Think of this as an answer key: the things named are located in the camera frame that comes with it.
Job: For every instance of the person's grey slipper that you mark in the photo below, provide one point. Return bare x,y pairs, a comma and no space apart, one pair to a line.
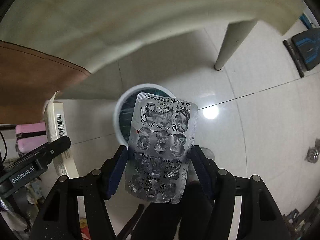
208,152

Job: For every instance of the white round waste bin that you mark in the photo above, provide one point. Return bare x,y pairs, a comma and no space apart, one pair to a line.
122,110

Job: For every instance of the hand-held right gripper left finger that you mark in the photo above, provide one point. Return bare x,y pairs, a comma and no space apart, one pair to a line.
117,172

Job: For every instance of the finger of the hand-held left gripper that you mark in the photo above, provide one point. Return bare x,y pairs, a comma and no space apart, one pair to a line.
58,146

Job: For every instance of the white carton with barcode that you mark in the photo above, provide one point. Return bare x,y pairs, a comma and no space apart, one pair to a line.
56,115

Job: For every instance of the silver blister pack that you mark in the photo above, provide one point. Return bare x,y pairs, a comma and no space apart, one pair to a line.
160,142

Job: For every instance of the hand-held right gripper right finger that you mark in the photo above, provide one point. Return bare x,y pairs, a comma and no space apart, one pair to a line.
200,172

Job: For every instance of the striped and brown tablecloth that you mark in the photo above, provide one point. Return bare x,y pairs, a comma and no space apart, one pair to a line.
100,30

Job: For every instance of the white-legged table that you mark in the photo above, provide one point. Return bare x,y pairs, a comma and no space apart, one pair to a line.
232,45

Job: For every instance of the black and blue weight bench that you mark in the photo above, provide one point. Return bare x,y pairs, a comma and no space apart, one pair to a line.
305,47

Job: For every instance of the blue sandal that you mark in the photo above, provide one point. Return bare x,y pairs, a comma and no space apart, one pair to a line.
307,21

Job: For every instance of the chrome dumbbell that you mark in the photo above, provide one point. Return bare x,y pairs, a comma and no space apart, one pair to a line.
313,152

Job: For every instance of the pink suitcase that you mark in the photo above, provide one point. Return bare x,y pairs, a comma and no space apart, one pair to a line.
30,137

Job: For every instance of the person's dark trousers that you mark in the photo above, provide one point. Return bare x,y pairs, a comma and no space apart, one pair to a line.
195,217

